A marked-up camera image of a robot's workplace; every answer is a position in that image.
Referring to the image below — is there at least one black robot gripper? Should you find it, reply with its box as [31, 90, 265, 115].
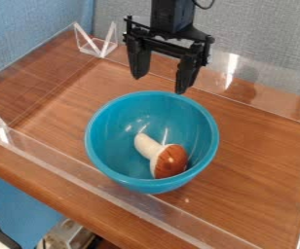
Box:
[125, 0, 216, 94]

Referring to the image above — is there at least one blue plastic bowl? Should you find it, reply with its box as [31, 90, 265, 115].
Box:
[83, 90, 221, 195]

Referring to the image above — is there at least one brown and white toy mushroom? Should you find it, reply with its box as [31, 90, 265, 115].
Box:
[134, 133, 188, 179]

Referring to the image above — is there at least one clear acrylic table barrier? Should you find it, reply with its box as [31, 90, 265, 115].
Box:
[0, 28, 300, 249]

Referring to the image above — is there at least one white power strip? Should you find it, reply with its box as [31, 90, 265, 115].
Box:
[35, 218, 96, 249]

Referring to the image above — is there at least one clear acrylic corner bracket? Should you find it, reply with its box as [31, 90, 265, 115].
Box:
[74, 22, 120, 58]

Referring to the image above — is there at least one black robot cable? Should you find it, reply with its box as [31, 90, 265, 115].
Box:
[190, 0, 217, 11]

